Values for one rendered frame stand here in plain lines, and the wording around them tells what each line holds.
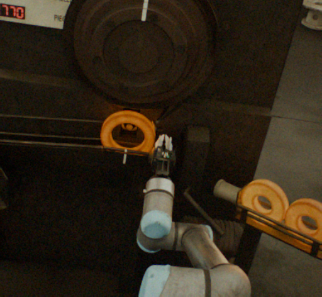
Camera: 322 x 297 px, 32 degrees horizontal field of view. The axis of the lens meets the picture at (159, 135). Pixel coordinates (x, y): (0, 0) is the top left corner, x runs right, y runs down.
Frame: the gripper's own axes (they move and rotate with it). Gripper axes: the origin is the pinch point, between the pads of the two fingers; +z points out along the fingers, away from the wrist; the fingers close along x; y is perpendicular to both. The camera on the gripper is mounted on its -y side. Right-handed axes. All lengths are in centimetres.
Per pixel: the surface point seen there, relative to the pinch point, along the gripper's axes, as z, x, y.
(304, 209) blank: -28, -44, 11
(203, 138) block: -1.9, -12.6, 6.0
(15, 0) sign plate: 20, 53, 34
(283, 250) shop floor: 8, -68, -81
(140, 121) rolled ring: -0.4, 9.0, 8.2
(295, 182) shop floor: 61, -82, -98
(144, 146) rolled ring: -3.5, 6.2, -1.0
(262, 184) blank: -19.7, -31.3, 9.2
